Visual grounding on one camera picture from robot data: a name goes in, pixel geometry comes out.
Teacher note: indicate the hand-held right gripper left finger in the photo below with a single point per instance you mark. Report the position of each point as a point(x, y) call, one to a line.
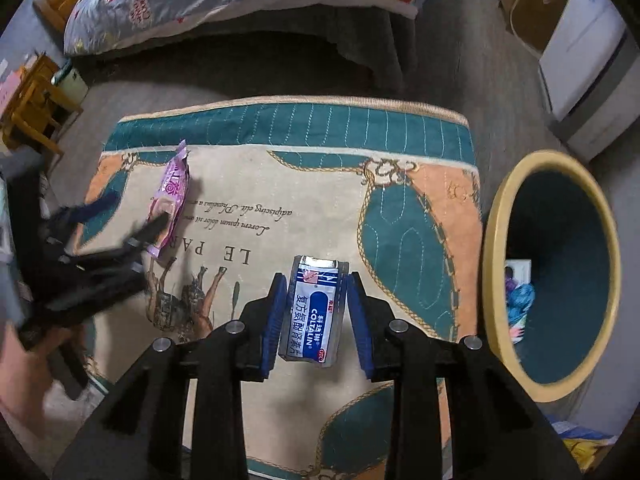
point(275, 332)

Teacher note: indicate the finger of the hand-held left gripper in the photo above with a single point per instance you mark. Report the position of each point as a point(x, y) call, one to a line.
point(137, 242)
point(92, 210)

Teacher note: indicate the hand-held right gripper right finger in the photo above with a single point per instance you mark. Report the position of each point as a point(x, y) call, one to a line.
point(357, 332)

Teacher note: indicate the blue white medicine box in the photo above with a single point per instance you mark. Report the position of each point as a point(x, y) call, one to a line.
point(310, 310)

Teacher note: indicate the pink snack wrapper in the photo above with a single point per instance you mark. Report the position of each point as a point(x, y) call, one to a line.
point(172, 190)

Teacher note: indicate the teal trash bin yellow rim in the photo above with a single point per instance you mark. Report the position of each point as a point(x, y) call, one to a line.
point(565, 240)

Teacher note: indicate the person's left forearm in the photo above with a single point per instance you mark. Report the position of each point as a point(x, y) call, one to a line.
point(25, 385)

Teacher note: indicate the wooden chair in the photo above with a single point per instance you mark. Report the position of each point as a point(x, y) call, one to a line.
point(35, 105)

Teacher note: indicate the green white container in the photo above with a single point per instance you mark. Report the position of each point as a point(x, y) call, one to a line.
point(70, 81)

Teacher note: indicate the teal beige printed mat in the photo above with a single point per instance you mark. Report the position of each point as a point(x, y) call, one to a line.
point(310, 200)

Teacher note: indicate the colourful crumpled wrapper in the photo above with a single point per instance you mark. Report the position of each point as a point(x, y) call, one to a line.
point(520, 307)

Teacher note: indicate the small white box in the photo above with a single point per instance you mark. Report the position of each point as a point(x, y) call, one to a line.
point(518, 266)

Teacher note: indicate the bed with blue quilt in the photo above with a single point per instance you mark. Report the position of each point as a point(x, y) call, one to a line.
point(360, 55)

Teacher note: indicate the white grey air purifier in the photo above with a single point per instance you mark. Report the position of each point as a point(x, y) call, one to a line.
point(585, 60)

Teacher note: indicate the brown cardboard box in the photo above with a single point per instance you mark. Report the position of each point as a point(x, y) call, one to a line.
point(530, 10)

